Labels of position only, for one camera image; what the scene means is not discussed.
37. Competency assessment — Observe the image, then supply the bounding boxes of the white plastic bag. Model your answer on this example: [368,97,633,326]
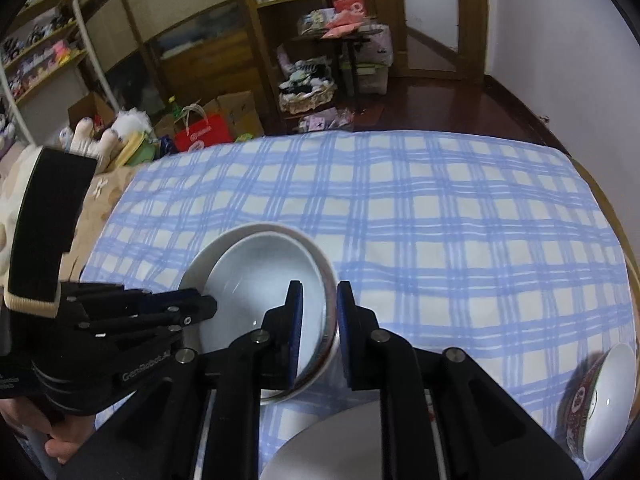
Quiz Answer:
[350,24,393,67]

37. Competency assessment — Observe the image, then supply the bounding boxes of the brown flower print blanket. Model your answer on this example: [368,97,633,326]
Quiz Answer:
[60,160,138,286]

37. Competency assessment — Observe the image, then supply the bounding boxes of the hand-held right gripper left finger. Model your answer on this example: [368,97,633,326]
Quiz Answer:
[57,281,305,480]

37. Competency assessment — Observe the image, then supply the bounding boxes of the wooden bed frame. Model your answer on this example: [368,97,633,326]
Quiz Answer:
[569,155,640,283]

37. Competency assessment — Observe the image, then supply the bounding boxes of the wooden wardrobe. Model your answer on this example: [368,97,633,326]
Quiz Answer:
[75,0,331,137]

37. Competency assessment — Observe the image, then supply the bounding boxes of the white fluffy plush toy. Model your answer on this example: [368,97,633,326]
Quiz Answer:
[114,109,152,137]

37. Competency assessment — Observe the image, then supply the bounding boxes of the blue plaid cloth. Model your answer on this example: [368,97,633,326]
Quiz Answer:
[80,130,636,480]

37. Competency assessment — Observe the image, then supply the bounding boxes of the large cherry print plate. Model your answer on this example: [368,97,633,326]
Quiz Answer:
[260,400,436,480]

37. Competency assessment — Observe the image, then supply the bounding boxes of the red paper bag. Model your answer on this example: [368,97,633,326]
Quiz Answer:
[173,104,235,154]

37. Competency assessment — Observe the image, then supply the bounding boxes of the yellow green plush toy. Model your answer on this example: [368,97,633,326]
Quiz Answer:
[117,132,157,167]

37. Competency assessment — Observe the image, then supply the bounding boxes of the white toy shelf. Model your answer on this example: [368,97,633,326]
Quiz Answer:
[0,0,122,147]

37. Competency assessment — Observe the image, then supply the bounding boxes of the red patterned bowl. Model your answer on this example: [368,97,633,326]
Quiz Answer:
[557,342,637,463]
[202,232,338,387]

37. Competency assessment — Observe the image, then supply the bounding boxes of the clear plastic storage box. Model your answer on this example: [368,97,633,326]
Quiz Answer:
[340,62,390,97]

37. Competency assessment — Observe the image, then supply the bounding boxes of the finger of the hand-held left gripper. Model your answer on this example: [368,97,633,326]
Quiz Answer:
[60,282,219,350]

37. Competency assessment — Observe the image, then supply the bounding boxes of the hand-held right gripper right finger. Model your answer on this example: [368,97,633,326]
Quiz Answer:
[336,281,584,480]

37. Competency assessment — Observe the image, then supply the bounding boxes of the pink packet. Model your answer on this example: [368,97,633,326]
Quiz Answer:
[320,12,369,41]

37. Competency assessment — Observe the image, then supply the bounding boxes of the wicker basket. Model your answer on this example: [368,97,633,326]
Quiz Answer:
[277,60,337,114]

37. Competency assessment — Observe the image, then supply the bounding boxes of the black side table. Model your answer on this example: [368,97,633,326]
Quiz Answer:
[292,30,387,99]

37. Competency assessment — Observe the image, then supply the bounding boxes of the black hand strap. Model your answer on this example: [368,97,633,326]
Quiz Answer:
[4,146,98,318]

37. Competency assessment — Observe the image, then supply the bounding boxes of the person's left hand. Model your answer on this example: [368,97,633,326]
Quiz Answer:
[0,396,97,466]

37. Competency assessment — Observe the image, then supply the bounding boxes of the large white bowl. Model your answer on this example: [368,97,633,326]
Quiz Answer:
[179,223,342,404]

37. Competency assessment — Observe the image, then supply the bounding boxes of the wooden door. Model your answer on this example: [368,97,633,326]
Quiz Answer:
[360,0,488,84]

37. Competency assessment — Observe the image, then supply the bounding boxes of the cardboard box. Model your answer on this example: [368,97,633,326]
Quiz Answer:
[200,91,264,142]
[67,92,119,132]

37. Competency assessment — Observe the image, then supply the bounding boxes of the pink packets on floor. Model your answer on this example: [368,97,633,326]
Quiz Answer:
[299,107,357,134]

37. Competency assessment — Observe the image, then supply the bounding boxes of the pink and white plush toy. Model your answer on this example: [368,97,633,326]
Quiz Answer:
[60,117,126,172]

